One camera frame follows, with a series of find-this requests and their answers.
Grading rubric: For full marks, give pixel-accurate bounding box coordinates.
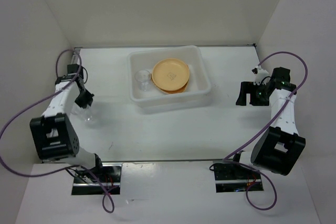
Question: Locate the clear glass cup front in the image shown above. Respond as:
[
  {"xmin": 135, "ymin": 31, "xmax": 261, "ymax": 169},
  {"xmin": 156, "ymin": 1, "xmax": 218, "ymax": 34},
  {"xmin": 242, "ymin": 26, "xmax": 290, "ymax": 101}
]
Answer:
[{"xmin": 71, "ymin": 104, "xmax": 97, "ymax": 125}]

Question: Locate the clear glass cup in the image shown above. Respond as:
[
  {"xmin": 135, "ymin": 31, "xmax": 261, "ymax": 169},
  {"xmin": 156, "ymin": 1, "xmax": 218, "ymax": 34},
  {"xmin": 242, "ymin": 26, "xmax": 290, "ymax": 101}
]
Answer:
[
  {"xmin": 71, "ymin": 104, "xmax": 97, "ymax": 125},
  {"xmin": 134, "ymin": 70, "xmax": 151, "ymax": 91}
]

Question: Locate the woven bamboo triangular basket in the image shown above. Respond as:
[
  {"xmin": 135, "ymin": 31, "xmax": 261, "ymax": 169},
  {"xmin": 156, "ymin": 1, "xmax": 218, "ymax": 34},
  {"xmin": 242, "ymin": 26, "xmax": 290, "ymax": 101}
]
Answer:
[{"xmin": 151, "ymin": 61, "xmax": 190, "ymax": 95}]

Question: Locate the tan round plate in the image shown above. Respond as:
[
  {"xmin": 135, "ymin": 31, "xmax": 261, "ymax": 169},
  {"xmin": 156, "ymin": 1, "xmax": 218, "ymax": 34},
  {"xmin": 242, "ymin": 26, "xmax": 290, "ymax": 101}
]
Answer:
[
  {"xmin": 152, "ymin": 58, "xmax": 190, "ymax": 91},
  {"xmin": 159, "ymin": 84, "xmax": 188, "ymax": 94}
]

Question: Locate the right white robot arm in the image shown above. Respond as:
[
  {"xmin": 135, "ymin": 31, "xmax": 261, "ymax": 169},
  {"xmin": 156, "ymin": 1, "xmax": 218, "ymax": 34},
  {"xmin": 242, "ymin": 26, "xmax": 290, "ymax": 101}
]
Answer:
[{"xmin": 236, "ymin": 66, "xmax": 306, "ymax": 176}]

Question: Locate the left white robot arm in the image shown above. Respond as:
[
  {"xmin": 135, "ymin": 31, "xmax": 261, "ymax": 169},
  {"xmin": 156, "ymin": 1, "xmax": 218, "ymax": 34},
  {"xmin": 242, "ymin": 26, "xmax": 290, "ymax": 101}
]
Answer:
[{"xmin": 29, "ymin": 64, "xmax": 104, "ymax": 182}]

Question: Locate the clear plastic bin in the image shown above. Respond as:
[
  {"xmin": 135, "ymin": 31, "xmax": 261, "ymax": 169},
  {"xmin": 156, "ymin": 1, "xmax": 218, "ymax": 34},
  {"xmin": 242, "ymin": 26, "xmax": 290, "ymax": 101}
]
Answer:
[{"xmin": 127, "ymin": 46, "xmax": 212, "ymax": 114}]

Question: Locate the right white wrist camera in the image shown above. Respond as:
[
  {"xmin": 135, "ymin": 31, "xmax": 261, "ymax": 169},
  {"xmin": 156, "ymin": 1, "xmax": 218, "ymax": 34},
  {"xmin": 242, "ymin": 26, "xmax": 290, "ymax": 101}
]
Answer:
[{"xmin": 251, "ymin": 66, "xmax": 269, "ymax": 85}]

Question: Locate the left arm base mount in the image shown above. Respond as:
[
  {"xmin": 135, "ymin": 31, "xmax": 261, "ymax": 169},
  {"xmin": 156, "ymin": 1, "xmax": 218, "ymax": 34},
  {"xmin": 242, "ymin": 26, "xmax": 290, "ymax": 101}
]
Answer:
[{"xmin": 68, "ymin": 163, "xmax": 122, "ymax": 196}]

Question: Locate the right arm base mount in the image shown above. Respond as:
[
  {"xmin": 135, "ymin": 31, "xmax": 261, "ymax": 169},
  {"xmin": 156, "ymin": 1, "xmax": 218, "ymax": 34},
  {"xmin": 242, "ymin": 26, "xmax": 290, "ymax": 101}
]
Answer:
[{"xmin": 209, "ymin": 163, "xmax": 264, "ymax": 193}]

